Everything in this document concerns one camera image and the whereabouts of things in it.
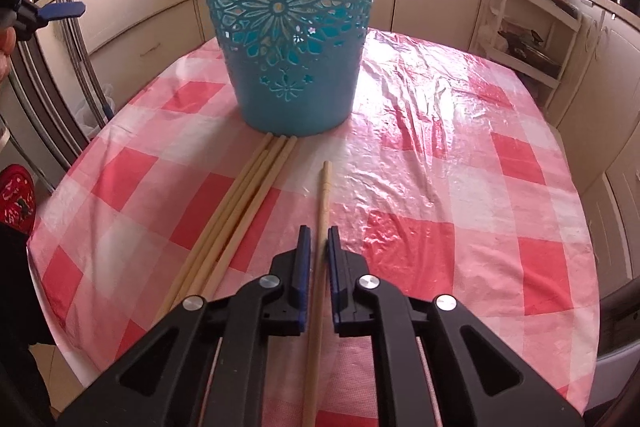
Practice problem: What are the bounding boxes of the single separate wooden chopstick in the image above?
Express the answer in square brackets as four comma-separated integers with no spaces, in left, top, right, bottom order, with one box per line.
[302,160,332,427]

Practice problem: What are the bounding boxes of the teal perforated plastic basket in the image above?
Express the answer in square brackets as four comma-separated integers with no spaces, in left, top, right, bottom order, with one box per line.
[206,0,373,136]

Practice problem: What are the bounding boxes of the cream kitchen cabinets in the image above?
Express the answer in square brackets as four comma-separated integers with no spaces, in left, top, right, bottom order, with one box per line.
[78,0,639,291]

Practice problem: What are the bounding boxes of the person left hand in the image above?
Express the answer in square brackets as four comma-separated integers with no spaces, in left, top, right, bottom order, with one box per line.
[0,27,16,81]

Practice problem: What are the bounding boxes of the blue broom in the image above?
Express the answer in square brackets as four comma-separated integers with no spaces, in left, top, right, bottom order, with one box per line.
[56,0,114,128]

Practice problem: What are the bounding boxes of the red white checkered tablecloth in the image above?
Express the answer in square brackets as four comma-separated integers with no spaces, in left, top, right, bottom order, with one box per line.
[28,30,599,410]

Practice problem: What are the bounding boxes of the white storage rack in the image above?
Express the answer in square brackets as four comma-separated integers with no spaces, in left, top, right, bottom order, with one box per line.
[470,0,584,109]

